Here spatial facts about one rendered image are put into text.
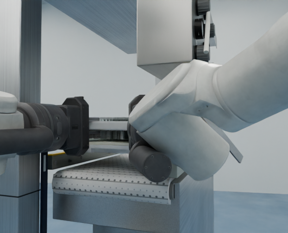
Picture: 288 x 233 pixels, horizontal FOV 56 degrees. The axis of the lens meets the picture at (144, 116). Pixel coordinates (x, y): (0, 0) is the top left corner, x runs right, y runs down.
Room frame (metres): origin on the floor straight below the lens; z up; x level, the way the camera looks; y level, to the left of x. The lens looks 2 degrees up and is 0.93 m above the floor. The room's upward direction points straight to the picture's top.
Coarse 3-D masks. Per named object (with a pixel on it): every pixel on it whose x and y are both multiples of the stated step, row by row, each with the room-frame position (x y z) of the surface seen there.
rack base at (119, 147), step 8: (96, 144) 0.59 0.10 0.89; (104, 144) 0.59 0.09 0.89; (112, 144) 0.58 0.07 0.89; (120, 144) 0.58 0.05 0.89; (128, 144) 0.57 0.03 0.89; (88, 152) 0.60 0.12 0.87; (104, 152) 0.60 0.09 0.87; (112, 152) 0.60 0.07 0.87; (120, 152) 0.59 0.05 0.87; (128, 152) 0.58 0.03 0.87
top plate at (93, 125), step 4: (92, 124) 0.60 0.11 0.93; (96, 124) 0.59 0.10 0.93; (100, 124) 0.59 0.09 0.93; (104, 124) 0.59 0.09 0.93; (108, 124) 0.58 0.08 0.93; (112, 124) 0.58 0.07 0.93; (116, 124) 0.58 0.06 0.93; (120, 124) 0.57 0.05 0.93; (124, 124) 0.57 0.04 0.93; (92, 128) 0.60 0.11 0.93; (96, 128) 0.59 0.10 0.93; (100, 128) 0.59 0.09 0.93; (104, 128) 0.59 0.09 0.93; (108, 128) 0.58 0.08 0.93; (112, 128) 0.58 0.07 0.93; (116, 128) 0.58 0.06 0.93; (120, 128) 0.57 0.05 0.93; (124, 128) 0.57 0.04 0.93
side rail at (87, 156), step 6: (48, 156) 0.58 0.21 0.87; (54, 156) 0.59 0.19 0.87; (60, 156) 0.61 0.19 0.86; (66, 156) 0.63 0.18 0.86; (72, 156) 0.65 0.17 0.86; (78, 156) 0.67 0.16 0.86; (84, 156) 0.70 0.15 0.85; (90, 156) 0.73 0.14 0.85; (96, 156) 0.76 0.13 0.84; (102, 156) 0.79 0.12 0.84; (48, 162) 0.58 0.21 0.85; (54, 162) 0.59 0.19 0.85; (60, 162) 0.61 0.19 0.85; (66, 162) 0.63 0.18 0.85; (72, 162) 0.65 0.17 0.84; (78, 162) 0.67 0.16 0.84; (48, 168) 0.58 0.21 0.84; (54, 168) 0.59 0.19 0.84
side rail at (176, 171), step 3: (174, 165) 0.49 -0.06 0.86; (174, 168) 0.49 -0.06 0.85; (177, 168) 0.49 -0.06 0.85; (180, 168) 0.52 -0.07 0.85; (171, 171) 0.49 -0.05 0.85; (174, 171) 0.49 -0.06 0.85; (177, 171) 0.49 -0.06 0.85; (180, 171) 0.52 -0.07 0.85; (183, 171) 0.55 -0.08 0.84; (171, 174) 0.49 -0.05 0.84; (174, 174) 0.49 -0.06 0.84; (177, 174) 0.49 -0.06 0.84; (180, 174) 0.52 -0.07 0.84; (171, 177) 0.49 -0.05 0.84; (174, 177) 0.49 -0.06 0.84; (177, 177) 0.49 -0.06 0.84
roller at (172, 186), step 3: (171, 183) 0.51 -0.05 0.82; (171, 186) 0.51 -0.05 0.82; (174, 186) 0.51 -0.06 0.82; (171, 189) 0.50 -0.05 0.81; (174, 189) 0.51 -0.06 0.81; (171, 192) 0.50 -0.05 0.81; (174, 192) 0.51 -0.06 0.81; (171, 195) 0.50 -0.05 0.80; (174, 195) 0.51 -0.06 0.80; (171, 198) 0.51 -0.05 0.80
